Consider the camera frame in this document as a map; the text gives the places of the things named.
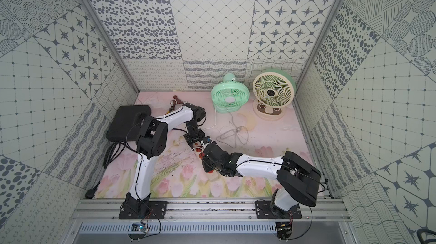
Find cream power strip red sockets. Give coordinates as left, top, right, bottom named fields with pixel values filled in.
left=193, top=143, right=216, bottom=174

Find white fan cable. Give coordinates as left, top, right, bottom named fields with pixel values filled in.
left=204, top=107, right=250, bottom=149

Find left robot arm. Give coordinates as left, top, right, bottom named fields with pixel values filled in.
left=123, top=103, right=206, bottom=217

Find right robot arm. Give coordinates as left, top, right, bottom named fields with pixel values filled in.
left=202, top=137, right=321, bottom=211

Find mint green desk fan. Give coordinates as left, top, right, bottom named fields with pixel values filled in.
left=211, top=73, right=250, bottom=113

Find cream round desk fan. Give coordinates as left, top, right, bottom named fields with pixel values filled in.
left=252, top=69, right=296, bottom=121

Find black plastic tool case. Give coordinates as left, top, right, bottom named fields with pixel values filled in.
left=106, top=105, right=152, bottom=143

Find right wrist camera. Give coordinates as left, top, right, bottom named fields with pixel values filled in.
left=203, top=136, right=212, bottom=145

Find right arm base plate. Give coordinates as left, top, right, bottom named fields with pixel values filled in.
left=254, top=199, right=302, bottom=220

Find black power strip cable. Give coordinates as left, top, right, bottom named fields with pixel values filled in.
left=84, top=124, right=190, bottom=200

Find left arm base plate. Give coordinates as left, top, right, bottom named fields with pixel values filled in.
left=119, top=200, right=168, bottom=220

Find aluminium rail frame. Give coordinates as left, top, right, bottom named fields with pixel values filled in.
left=70, top=197, right=351, bottom=222

